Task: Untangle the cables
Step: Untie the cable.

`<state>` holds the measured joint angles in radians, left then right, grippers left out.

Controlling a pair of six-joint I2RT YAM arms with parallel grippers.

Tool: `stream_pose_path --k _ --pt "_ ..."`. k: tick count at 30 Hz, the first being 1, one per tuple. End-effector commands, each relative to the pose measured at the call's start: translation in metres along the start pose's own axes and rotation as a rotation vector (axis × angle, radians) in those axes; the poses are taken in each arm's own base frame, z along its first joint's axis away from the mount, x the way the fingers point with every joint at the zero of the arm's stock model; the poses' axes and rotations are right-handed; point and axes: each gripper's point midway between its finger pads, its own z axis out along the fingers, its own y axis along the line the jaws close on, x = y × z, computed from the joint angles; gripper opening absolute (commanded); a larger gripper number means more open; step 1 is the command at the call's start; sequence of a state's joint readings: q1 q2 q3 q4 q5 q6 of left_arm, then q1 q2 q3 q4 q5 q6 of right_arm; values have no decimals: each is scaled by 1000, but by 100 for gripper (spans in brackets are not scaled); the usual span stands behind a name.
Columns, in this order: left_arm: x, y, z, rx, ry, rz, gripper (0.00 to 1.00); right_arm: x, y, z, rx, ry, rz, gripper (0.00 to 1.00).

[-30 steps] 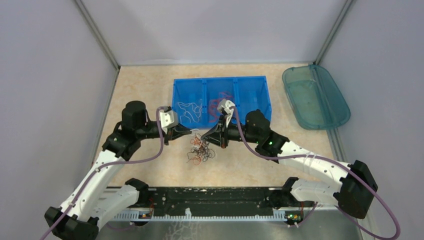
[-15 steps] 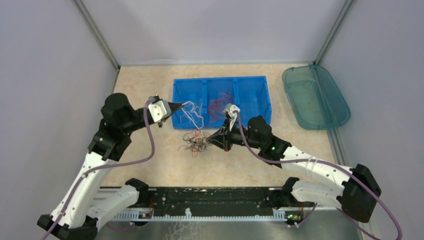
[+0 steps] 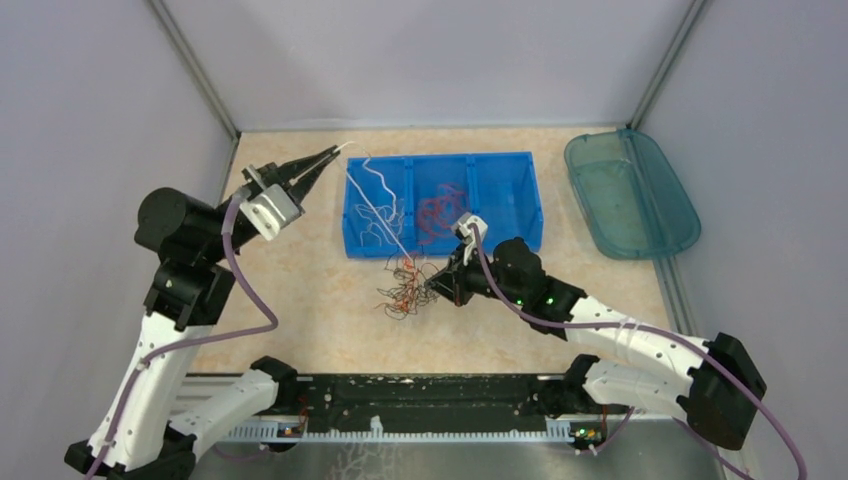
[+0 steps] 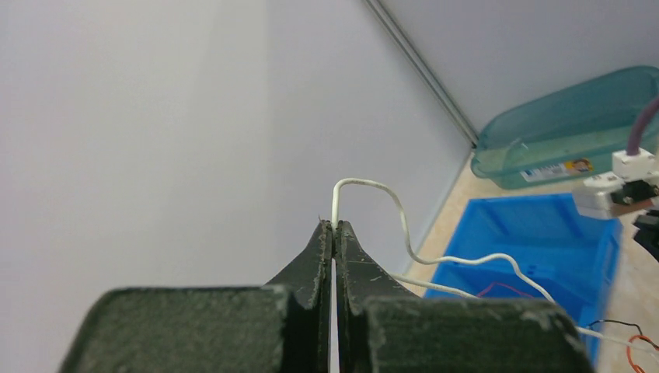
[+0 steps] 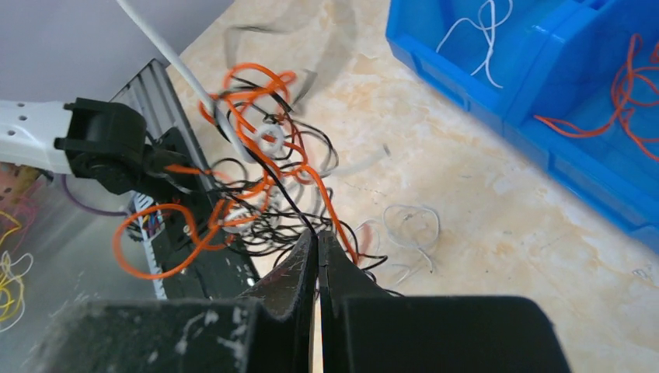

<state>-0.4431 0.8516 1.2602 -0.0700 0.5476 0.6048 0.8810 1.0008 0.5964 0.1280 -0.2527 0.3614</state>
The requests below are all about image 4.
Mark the teal transparent plastic lid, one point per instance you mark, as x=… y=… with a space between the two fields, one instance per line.
x=567 y=134

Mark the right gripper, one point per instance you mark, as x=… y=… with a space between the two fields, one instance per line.
x=647 y=232

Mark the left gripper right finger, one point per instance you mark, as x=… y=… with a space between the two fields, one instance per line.
x=384 y=327

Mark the aluminium corner post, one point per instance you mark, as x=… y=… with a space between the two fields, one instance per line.
x=426 y=73

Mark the blue three-compartment bin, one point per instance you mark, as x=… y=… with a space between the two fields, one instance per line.
x=572 y=256

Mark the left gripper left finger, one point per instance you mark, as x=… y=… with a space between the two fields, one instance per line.
x=280 y=326

